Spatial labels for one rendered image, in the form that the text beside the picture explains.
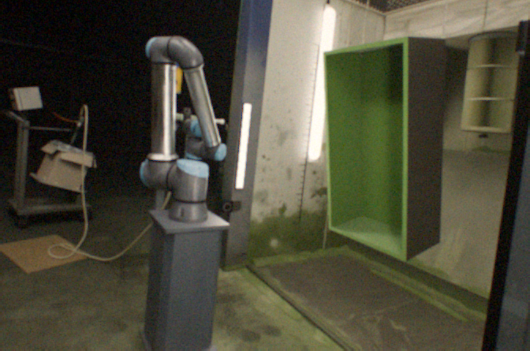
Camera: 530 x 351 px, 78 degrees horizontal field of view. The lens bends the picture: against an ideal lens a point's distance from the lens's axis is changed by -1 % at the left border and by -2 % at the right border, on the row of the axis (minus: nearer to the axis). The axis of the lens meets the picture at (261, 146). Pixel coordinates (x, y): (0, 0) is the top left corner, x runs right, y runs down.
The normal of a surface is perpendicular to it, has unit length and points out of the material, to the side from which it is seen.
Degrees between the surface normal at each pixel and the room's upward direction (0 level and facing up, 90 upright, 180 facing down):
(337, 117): 90
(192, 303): 90
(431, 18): 90
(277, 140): 90
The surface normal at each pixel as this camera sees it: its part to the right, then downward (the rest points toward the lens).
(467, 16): -0.85, -0.06
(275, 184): 0.52, 0.10
